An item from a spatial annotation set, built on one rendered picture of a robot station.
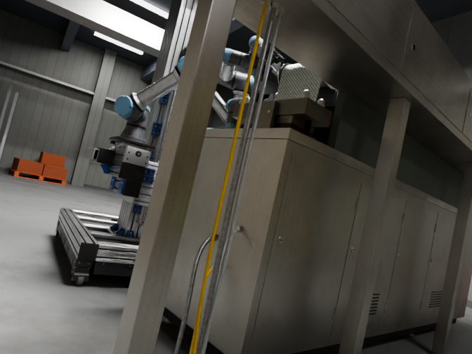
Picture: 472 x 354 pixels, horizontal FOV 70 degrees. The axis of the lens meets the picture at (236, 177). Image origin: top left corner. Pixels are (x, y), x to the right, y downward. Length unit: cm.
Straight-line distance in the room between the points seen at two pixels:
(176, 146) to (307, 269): 84
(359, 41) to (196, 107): 60
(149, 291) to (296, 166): 70
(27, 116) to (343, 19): 966
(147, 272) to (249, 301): 56
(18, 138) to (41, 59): 214
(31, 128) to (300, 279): 945
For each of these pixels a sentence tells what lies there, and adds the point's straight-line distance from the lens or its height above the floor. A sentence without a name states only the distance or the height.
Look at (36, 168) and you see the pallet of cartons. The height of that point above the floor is 28.
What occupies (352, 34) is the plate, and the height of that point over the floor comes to 115.
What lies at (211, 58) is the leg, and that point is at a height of 89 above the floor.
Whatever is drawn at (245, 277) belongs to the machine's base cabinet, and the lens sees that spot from 121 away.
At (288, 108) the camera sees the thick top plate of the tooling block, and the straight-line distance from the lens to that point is 130.
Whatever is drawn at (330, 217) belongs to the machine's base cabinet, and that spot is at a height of 64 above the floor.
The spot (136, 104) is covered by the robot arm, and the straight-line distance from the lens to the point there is 197.
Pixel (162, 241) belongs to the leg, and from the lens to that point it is 69.
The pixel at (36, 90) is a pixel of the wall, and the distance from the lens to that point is 1040.
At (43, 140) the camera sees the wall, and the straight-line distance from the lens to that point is 1029.
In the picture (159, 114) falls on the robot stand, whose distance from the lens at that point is 236.
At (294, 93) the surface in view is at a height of 114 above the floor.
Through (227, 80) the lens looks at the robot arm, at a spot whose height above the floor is 136.
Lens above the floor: 63
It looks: 3 degrees up
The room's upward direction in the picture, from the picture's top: 13 degrees clockwise
